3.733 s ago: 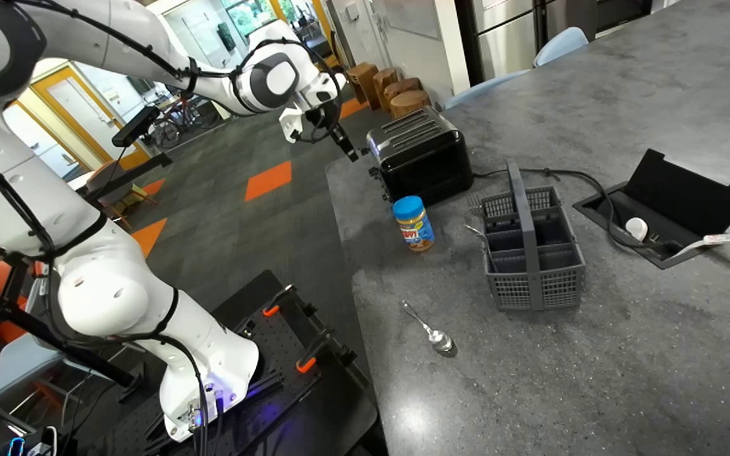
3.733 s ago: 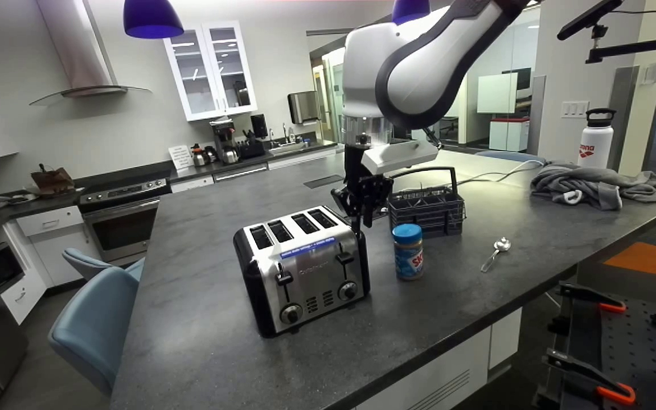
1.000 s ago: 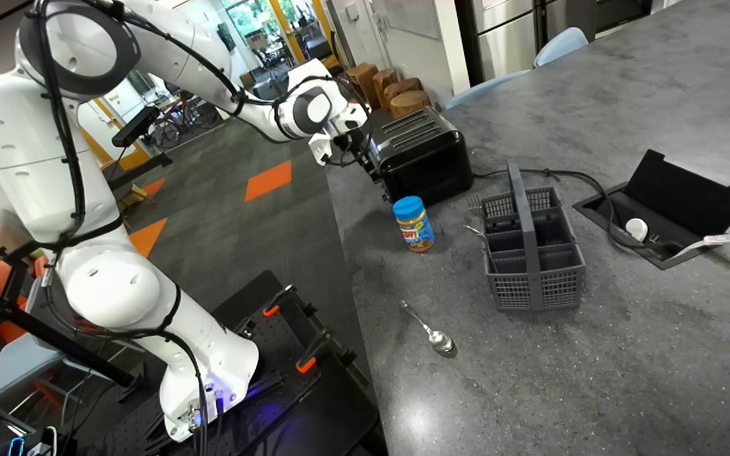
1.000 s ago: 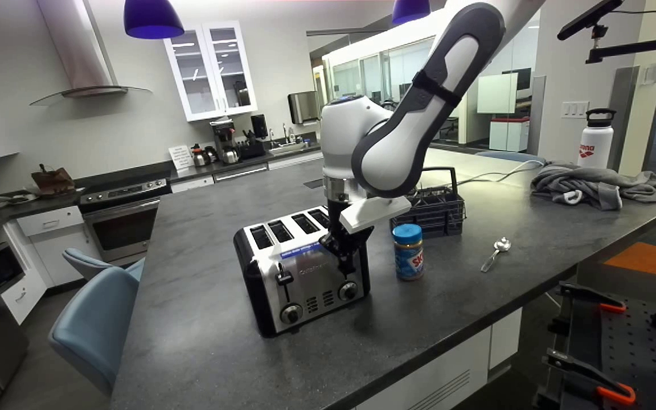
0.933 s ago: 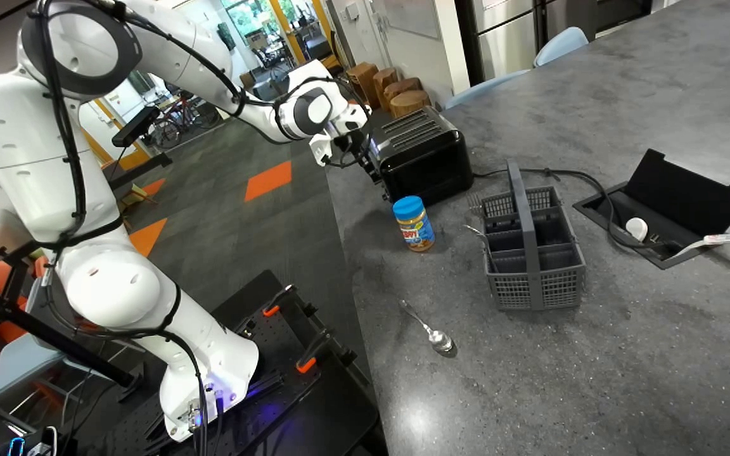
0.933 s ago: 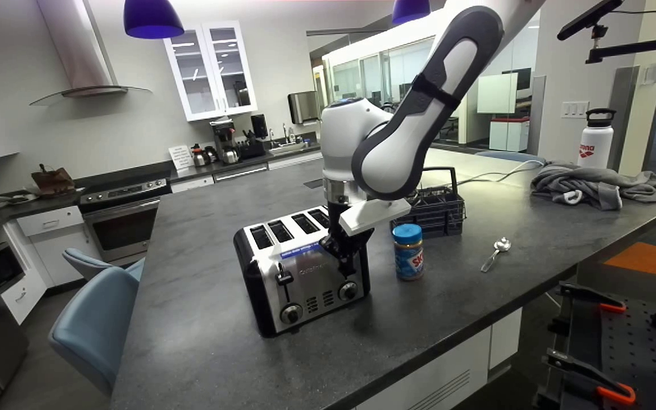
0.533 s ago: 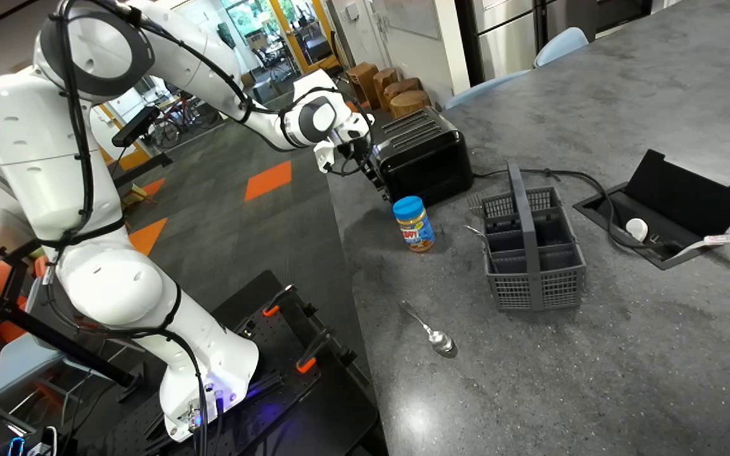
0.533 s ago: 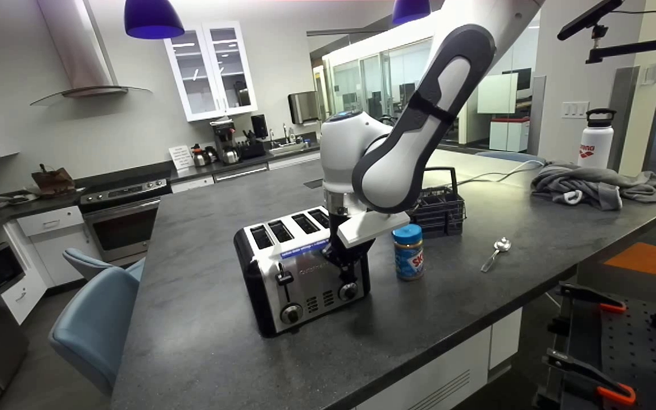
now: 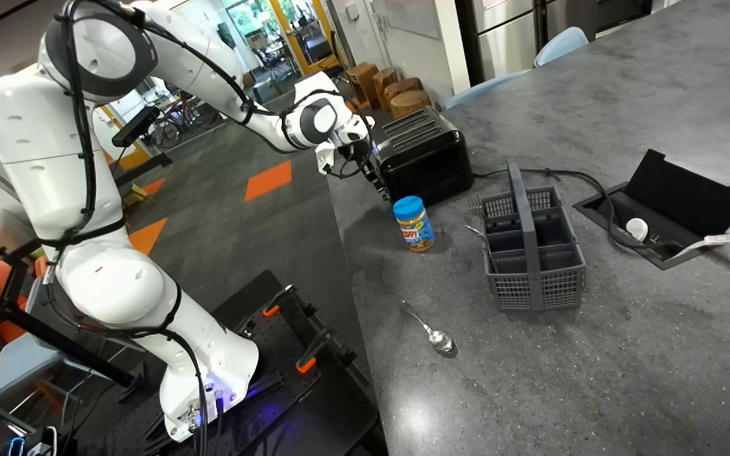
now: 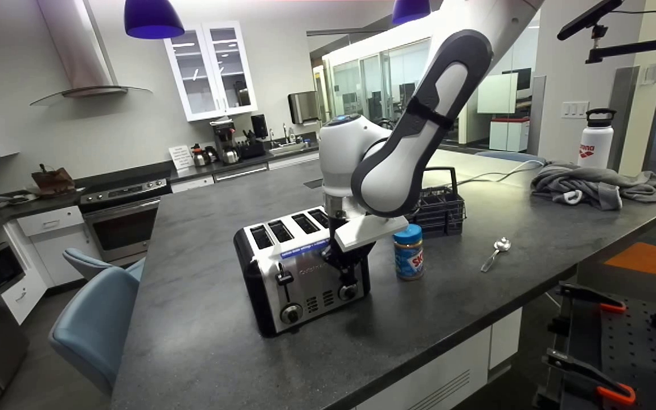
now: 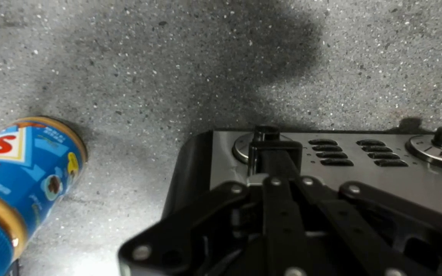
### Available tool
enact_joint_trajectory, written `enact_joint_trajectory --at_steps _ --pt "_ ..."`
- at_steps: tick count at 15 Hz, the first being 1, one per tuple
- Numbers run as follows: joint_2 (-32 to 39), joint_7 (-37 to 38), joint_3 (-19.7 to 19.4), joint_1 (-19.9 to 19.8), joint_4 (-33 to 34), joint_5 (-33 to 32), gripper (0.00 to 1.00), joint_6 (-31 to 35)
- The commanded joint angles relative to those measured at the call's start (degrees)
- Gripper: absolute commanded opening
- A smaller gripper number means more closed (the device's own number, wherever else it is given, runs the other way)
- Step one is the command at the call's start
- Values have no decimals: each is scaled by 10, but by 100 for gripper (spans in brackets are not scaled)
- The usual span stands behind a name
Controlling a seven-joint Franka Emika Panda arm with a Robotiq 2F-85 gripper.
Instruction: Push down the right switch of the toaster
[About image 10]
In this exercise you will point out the stainless steel stove oven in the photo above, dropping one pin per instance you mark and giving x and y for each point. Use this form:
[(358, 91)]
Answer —
[(120, 217)]

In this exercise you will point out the black clamp with orange tip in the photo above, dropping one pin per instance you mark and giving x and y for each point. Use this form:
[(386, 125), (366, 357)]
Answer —
[(591, 293), (591, 375)]

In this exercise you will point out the white glass-door wall cabinet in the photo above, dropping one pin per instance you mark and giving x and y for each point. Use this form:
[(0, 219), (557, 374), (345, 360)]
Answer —
[(211, 68)]

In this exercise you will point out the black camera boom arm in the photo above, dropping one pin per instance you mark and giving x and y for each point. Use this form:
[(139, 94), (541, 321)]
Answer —
[(609, 30)]

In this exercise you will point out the black plastic basket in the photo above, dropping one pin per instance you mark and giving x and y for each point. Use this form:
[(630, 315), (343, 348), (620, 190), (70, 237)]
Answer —
[(439, 208)]

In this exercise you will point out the black coffee maker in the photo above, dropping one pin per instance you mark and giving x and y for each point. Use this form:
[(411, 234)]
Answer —
[(227, 141)]

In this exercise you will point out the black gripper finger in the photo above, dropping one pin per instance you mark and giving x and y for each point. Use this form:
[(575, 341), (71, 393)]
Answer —
[(353, 272), (333, 265)]

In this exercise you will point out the black perforated mounting board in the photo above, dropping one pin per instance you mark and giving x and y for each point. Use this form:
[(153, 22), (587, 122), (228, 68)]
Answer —
[(648, 356)]

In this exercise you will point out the steel range hood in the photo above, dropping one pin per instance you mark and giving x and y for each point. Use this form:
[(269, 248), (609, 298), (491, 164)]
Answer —
[(78, 52)]

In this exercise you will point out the white water bottle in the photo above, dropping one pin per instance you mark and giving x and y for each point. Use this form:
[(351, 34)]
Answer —
[(595, 143)]

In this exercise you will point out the orange floor mat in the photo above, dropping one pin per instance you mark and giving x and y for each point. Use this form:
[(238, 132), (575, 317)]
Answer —
[(649, 259)]

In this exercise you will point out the silver countertop appliance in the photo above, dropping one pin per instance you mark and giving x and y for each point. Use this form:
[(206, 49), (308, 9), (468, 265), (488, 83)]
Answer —
[(304, 107)]

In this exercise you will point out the blue jar with label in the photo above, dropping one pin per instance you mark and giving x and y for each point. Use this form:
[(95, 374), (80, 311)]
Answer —
[(408, 254)]

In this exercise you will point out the blue pendant lamp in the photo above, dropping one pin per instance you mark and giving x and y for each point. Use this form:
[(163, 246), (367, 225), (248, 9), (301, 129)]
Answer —
[(153, 19), (411, 9)]

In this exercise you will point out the light blue chair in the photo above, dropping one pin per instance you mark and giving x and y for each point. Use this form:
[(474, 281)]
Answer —
[(86, 262), (96, 327)]

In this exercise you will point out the white wall switch plate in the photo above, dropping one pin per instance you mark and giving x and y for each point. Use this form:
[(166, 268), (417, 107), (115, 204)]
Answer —
[(575, 109)]

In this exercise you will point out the silver four-slot toaster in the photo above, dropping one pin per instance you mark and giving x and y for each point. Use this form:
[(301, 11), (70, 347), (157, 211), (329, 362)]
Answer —
[(297, 274)]

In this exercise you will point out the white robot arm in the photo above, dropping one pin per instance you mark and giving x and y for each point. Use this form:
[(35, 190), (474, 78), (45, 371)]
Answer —
[(420, 114)]

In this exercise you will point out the grey crumpled cloth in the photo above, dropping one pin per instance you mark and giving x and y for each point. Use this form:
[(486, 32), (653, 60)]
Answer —
[(592, 182)]

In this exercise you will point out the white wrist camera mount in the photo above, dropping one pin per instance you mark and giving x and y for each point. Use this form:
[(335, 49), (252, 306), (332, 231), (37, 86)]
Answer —
[(374, 231)]

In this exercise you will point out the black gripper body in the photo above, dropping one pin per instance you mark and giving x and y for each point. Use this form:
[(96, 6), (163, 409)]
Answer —
[(339, 239)]

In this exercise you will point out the metal spoon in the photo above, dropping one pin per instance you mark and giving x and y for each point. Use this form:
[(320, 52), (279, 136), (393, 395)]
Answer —
[(499, 246)]

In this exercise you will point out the wooden knife block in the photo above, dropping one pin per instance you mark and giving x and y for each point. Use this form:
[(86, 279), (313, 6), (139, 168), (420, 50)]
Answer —
[(52, 178)]

